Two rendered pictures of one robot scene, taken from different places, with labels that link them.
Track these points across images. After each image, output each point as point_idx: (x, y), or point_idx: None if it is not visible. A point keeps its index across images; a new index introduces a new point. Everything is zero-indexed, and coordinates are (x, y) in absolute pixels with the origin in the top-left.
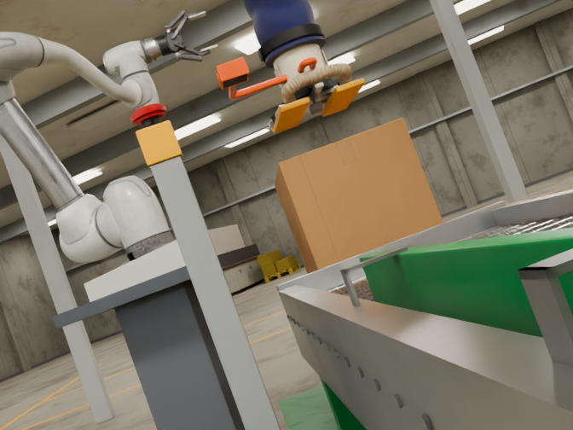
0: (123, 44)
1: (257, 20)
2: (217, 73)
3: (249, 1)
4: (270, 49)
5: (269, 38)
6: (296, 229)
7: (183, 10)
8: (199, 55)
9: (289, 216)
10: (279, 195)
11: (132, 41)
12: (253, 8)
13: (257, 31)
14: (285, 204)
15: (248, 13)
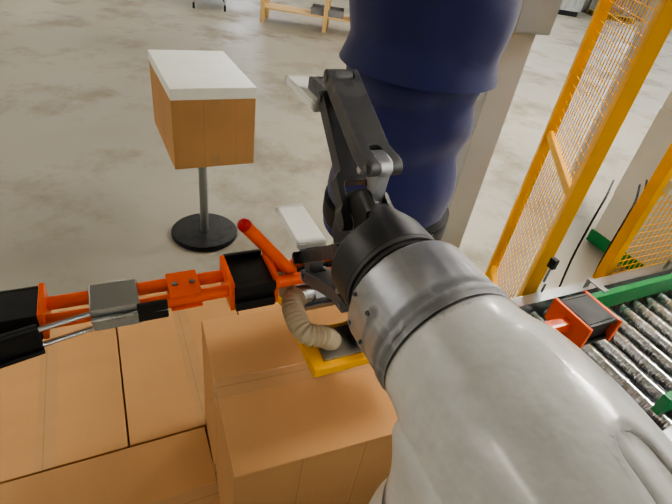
0: (614, 380)
1: (451, 181)
2: (592, 329)
3: (462, 140)
4: (441, 237)
5: (446, 218)
6: (368, 486)
7: (354, 69)
8: (321, 262)
9: (332, 485)
10: (261, 484)
11: (541, 322)
12: (452, 153)
13: (440, 203)
14: (339, 473)
15: (430, 154)
